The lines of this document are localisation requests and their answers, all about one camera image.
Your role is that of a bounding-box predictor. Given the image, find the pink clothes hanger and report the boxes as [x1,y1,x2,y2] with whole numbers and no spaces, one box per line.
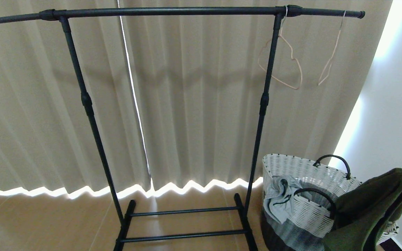
[318,10,347,86]
[258,7,303,90]

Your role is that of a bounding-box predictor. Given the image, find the green sleeveless top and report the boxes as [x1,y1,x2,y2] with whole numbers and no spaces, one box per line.
[323,168,402,251]

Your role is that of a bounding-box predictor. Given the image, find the black clothes rack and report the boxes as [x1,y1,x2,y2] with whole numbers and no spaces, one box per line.
[0,5,365,251]

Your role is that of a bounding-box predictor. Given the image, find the white laundry basket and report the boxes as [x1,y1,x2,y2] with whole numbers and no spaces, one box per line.
[260,153,400,251]

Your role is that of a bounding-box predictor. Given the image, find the beige curtain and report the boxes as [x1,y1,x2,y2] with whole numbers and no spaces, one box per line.
[0,0,393,203]

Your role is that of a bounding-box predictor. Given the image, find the pale grey shorts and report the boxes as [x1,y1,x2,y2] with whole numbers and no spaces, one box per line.
[263,175,313,225]

